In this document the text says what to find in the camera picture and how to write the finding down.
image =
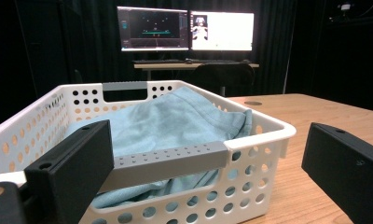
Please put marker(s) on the desk with white leg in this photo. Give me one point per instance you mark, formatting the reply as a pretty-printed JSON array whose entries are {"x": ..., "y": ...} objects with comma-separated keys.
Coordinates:
[{"x": 163, "y": 66}]

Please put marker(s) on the dark screen monitor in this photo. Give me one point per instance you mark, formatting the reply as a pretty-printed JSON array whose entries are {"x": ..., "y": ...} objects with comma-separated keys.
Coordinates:
[{"x": 153, "y": 28}]

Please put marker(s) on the dark curtain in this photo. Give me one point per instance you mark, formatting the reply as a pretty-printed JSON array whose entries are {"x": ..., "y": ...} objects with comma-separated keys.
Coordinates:
[{"x": 91, "y": 40}]

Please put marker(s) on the light blue cloth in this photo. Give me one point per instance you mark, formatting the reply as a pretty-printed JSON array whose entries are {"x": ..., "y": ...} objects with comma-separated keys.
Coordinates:
[{"x": 175, "y": 121}]

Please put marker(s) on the black keyboard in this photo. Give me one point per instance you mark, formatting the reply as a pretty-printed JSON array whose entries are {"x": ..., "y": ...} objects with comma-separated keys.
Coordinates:
[
  {"x": 158, "y": 61},
  {"x": 218, "y": 61}
]

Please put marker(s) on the white perforated plastic basket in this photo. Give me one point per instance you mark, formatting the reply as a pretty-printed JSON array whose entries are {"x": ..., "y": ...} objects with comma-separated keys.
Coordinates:
[{"x": 262, "y": 137}]

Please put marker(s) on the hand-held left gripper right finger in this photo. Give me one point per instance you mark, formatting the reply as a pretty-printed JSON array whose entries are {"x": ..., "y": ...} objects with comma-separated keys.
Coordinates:
[{"x": 346, "y": 168}]

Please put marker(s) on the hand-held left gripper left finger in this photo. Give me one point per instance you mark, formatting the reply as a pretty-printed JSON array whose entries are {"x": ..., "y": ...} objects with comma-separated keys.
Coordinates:
[{"x": 72, "y": 168}]

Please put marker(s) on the bright white screen monitor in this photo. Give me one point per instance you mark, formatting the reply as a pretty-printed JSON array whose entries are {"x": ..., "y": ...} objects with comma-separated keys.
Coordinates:
[{"x": 228, "y": 31}]

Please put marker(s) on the black chair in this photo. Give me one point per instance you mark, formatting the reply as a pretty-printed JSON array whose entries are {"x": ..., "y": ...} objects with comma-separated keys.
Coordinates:
[{"x": 222, "y": 77}]

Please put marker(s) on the small camera on stand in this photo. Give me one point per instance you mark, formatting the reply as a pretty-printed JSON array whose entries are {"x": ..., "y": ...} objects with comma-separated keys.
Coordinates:
[{"x": 345, "y": 6}]

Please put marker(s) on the thin metal pole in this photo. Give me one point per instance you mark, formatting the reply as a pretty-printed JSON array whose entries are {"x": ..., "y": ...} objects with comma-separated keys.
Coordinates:
[{"x": 288, "y": 65}]

